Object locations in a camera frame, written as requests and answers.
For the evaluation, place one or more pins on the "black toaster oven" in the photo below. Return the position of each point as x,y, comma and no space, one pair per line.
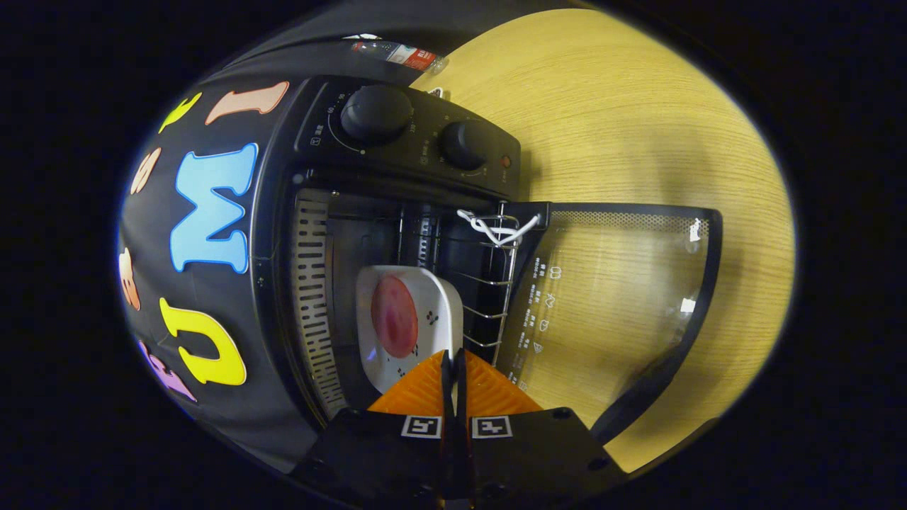
421,117

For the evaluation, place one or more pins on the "white food tray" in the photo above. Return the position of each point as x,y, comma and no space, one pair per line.
439,297

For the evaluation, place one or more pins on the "pink ham slice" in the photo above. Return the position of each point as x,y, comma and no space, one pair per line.
395,315

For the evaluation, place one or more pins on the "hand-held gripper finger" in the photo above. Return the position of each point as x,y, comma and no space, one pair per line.
447,382
460,382

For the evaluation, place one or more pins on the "red label water bottle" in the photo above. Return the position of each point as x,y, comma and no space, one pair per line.
400,53

